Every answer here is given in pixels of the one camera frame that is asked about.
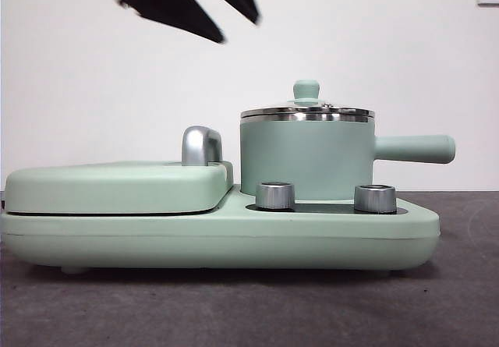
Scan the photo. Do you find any silver griddle cover handle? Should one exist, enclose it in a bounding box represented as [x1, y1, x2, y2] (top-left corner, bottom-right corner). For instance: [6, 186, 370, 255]
[181, 126, 224, 168]

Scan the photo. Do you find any mint green handled pot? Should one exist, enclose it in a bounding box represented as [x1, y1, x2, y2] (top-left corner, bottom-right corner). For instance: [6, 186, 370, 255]
[238, 112, 457, 202]

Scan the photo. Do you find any silver control knob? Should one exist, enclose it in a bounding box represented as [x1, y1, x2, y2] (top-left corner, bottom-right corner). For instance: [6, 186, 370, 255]
[353, 183, 398, 214]
[255, 181, 296, 211]

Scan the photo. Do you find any mint green breakfast machine base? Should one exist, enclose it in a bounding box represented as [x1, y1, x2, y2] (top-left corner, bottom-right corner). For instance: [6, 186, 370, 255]
[0, 185, 441, 276]

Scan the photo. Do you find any mint green griddle cover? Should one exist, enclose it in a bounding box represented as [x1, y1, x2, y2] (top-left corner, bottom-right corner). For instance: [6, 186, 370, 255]
[3, 159, 235, 214]

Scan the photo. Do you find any glass pot lid green knob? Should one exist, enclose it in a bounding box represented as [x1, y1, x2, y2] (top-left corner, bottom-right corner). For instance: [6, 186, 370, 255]
[239, 80, 375, 119]

